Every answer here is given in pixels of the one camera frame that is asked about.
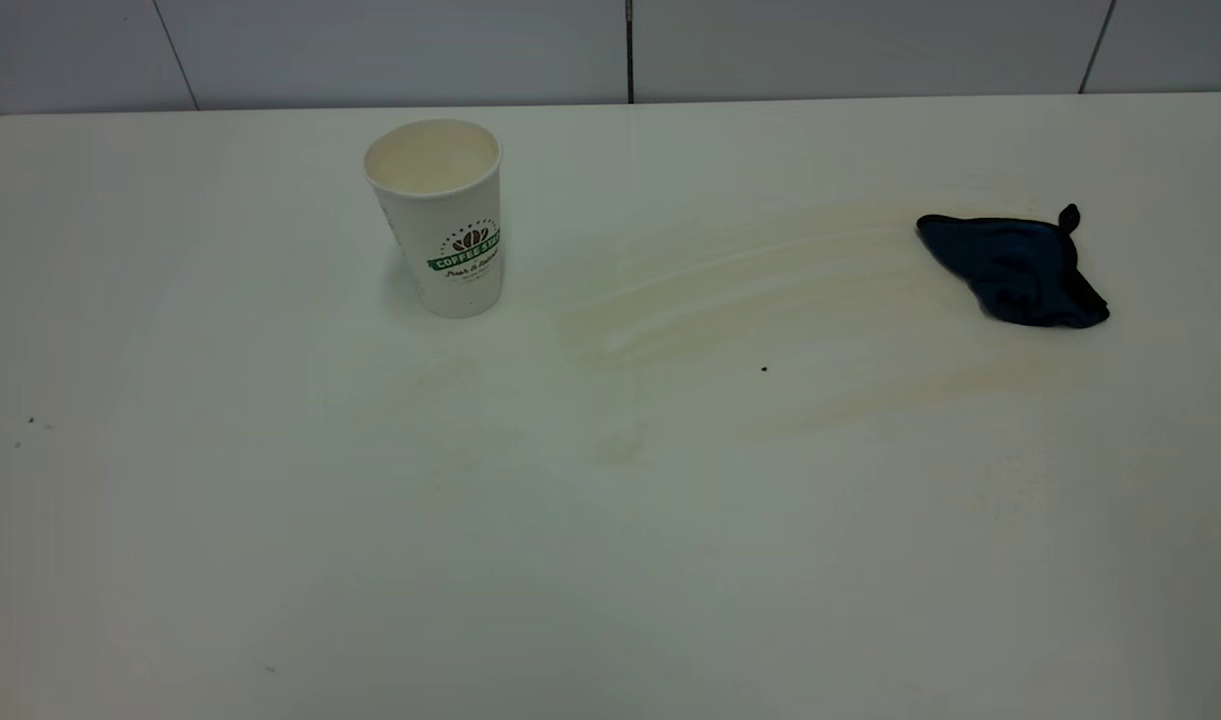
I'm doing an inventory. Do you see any white paper coffee cup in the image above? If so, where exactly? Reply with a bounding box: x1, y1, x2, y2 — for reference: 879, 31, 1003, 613
363, 118, 504, 320

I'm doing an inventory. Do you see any dark blue cleaning cloth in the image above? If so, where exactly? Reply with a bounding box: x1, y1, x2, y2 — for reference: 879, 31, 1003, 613
915, 203, 1111, 330

